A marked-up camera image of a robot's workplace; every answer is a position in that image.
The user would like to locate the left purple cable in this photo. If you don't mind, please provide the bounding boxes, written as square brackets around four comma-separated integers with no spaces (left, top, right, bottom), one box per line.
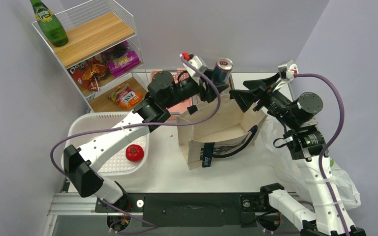
[50,54,222,229]

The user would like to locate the red tomato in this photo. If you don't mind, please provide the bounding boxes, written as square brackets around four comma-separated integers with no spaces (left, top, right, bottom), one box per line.
[125,144,145,162]

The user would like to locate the pink plastic basket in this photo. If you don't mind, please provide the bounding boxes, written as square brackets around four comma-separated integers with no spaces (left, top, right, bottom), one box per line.
[168,68,193,121]

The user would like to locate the orange snack packet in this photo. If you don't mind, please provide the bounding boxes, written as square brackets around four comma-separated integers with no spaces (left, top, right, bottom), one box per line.
[108,82,143,110]

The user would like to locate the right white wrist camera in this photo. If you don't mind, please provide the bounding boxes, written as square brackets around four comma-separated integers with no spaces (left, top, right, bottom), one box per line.
[275,60,298,90]

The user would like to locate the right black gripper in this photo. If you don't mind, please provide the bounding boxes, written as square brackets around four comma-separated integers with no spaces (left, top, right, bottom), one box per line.
[230,72,300,129]

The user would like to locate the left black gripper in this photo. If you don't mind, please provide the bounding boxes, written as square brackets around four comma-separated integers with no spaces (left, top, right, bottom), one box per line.
[163,69,227,109]

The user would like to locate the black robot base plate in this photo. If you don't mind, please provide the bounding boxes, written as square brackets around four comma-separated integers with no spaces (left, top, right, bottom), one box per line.
[94,192,294,229]

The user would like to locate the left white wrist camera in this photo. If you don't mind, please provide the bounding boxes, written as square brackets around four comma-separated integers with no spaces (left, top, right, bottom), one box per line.
[180,52,207,84]

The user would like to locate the green glass bottle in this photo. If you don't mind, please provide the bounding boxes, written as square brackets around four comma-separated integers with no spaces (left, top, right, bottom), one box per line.
[30,0,68,47]

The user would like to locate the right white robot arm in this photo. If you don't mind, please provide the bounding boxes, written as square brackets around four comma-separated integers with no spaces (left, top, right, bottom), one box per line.
[229,70,365,236]

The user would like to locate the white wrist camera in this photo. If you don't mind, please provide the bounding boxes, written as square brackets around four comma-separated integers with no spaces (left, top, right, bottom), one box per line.
[275,60,298,90]
[180,52,207,84]

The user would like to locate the white wire wooden shelf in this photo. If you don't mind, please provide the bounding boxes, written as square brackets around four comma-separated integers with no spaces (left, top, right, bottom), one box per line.
[32,0,149,113]

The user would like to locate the silver drink can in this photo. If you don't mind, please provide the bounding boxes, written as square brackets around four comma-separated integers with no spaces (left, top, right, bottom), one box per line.
[211,58,233,85]

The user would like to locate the white plastic grocery bag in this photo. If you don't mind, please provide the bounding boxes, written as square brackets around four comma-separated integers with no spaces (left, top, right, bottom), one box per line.
[260,116,361,209]

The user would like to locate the purple snack packet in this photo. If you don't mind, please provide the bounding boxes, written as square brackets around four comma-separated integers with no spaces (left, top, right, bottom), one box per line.
[101,41,141,78]

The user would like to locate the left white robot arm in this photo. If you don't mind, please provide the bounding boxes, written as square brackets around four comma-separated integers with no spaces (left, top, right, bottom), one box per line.
[63,69,228,211]

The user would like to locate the beige canvas tote bag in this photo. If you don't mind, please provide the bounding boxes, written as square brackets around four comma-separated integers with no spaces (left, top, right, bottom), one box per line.
[176,94,267,170]

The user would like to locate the red chips bag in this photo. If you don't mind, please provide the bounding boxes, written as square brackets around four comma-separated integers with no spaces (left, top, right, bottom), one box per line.
[67,57,108,91]

